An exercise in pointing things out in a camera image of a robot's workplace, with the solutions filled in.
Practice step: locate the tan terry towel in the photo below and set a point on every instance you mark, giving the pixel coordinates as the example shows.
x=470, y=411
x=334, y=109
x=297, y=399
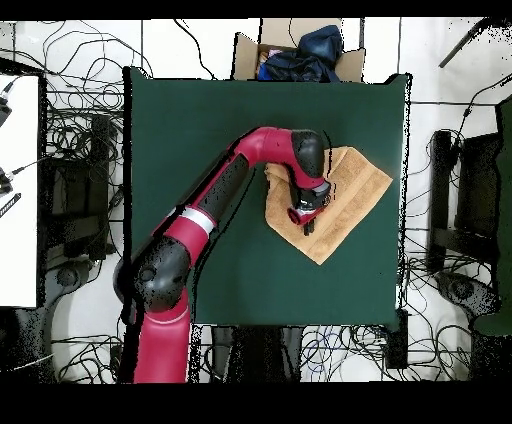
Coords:
x=340, y=224

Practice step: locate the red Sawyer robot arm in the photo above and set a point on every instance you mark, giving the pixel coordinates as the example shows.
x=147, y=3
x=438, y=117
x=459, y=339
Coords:
x=192, y=232

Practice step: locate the black flat strip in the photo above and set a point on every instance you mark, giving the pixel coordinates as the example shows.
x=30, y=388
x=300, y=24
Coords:
x=10, y=204

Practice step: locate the black rectangular block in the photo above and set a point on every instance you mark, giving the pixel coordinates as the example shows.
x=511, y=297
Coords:
x=396, y=344

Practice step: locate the dark green table cloth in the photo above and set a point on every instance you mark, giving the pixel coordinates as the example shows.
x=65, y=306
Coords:
x=180, y=120

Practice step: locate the dark blue clothes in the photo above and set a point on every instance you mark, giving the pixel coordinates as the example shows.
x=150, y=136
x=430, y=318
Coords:
x=312, y=60

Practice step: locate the dark chair base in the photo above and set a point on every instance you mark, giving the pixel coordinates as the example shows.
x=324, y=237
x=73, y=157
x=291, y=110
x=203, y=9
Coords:
x=464, y=290

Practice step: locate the cardboard box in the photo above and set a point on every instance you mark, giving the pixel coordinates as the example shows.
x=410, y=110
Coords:
x=244, y=60

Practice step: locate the green covered table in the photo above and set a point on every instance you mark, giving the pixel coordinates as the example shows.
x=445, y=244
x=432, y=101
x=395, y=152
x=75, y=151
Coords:
x=506, y=200

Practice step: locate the black rod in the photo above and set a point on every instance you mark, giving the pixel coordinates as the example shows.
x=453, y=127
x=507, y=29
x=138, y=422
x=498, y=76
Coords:
x=460, y=44

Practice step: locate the grey chair base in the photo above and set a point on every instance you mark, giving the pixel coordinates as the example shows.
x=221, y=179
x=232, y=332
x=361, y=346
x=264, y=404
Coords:
x=66, y=276

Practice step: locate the white desk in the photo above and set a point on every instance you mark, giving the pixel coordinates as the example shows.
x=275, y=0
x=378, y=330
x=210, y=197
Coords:
x=20, y=240

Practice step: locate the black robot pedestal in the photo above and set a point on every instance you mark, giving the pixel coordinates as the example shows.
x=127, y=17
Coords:
x=256, y=352

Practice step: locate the black metal frame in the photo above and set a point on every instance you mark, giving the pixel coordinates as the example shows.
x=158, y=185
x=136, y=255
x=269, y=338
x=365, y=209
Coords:
x=98, y=160
x=440, y=180

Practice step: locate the black camera device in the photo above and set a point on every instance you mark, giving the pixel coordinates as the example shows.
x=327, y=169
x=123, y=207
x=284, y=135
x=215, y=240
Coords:
x=3, y=112
x=4, y=184

